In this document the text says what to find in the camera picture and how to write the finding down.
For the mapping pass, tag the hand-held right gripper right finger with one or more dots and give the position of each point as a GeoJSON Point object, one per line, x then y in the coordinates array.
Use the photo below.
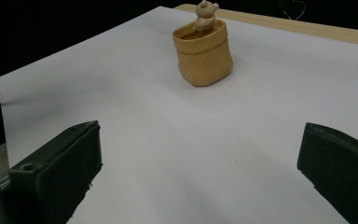
{"type": "Point", "coordinates": [345, 168]}

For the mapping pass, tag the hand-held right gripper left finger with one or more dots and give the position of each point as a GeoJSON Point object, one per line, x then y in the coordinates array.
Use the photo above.
{"type": "Point", "coordinates": [59, 174]}

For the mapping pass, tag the tan bear cup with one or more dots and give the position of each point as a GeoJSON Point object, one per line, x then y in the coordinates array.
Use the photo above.
{"type": "Point", "coordinates": [203, 59]}

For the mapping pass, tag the white table mat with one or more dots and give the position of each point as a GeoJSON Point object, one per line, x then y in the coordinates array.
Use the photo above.
{"type": "Point", "coordinates": [183, 140]}

